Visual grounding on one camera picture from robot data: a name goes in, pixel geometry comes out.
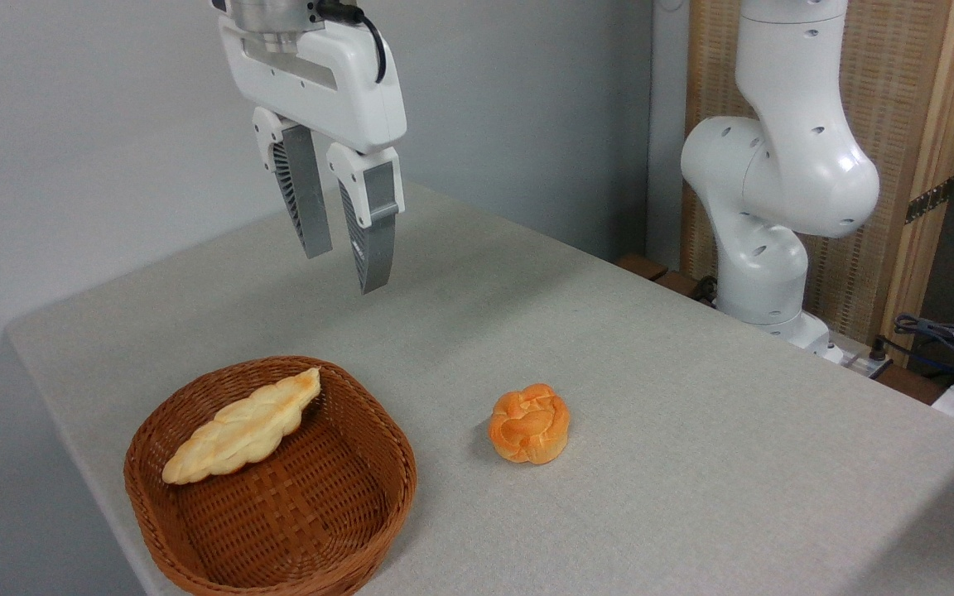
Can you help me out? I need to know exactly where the round orange knotted bread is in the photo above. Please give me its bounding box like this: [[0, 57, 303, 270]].
[[487, 382, 571, 466]]

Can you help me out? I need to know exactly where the black metal screen hinge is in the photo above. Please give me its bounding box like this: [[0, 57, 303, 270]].
[[904, 175, 954, 225]]

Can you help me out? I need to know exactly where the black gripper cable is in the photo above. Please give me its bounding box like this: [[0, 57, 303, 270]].
[[315, 0, 388, 85]]

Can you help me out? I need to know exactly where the brown woven wicker basket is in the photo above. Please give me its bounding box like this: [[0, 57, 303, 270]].
[[123, 355, 419, 596]]

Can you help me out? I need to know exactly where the black and blue cable bundle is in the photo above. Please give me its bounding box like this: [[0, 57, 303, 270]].
[[870, 312, 954, 392]]

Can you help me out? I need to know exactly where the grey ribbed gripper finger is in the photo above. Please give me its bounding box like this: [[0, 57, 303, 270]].
[[325, 142, 406, 296], [251, 106, 335, 260]]

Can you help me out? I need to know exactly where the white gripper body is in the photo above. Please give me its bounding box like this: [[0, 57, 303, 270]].
[[218, 15, 408, 155]]

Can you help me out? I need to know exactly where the long pale braided bread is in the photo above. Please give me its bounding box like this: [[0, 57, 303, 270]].
[[161, 367, 323, 486]]

